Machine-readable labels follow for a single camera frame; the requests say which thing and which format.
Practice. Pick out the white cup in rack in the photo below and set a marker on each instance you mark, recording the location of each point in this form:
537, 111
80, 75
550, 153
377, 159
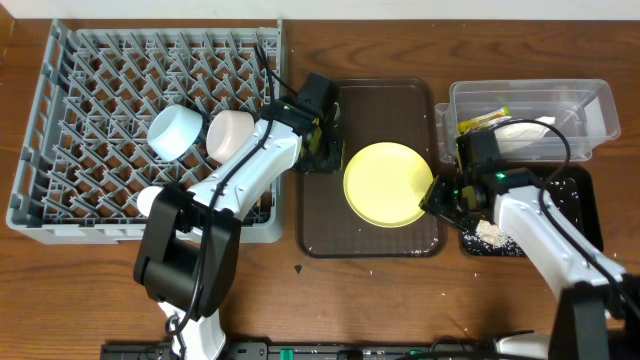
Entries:
146, 198

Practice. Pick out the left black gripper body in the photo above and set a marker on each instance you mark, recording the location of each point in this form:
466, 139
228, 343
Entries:
326, 151

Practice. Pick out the white shallow bowl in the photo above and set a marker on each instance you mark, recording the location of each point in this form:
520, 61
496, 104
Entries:
227, 133

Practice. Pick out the food scraps rice pile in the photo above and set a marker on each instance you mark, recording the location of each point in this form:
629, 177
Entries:
491, 234

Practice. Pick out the light blue bowl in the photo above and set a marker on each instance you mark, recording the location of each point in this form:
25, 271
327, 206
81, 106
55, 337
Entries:
173, 131

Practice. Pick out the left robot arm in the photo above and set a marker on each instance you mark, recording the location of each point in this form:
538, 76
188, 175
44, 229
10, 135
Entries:
188, 255

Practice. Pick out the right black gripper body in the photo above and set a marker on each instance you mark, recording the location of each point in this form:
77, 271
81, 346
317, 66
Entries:
458, 210

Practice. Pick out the grey dishwasher rack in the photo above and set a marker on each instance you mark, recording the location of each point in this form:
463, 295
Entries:
85, 156

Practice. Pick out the green orange snack wrapper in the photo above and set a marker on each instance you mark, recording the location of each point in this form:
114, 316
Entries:
478, 121

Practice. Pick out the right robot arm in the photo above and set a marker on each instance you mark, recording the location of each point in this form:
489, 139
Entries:
598, 299

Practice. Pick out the yellow plate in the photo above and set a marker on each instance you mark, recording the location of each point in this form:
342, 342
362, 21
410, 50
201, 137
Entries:
384, 182

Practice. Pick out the clear plastic bin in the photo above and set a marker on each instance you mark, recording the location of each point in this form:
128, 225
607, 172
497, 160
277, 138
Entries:
583, 110

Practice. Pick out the white napkin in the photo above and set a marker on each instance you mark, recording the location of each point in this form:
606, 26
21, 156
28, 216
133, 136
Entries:
512, 137

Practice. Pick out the dark brown serving tray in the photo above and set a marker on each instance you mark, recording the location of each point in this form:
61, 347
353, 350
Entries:
372, 111

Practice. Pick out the black waste tray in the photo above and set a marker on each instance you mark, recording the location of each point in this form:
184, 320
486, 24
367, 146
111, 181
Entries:
573, 194

